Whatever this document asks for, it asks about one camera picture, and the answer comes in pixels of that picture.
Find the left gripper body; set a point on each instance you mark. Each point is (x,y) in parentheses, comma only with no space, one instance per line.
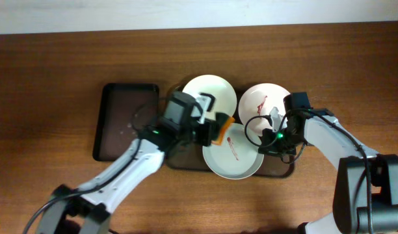
(198,132)

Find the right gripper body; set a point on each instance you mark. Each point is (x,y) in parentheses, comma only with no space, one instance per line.
(285,144)

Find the green and orange sponge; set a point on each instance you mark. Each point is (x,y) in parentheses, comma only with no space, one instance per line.
(221,124)

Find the white plate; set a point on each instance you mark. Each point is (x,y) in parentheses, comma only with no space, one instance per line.
(225,96)
(260,99)

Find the pale green plate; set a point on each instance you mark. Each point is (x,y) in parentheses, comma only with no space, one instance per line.
(236,158)

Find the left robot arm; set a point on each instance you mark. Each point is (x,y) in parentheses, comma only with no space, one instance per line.
(88,208)

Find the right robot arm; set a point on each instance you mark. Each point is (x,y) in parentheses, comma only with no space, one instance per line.
(366,190)

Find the large brown tray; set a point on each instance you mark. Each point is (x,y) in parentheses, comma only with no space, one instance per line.
(191,158)

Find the small black tray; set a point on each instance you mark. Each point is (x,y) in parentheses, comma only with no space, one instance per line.
(124,108)

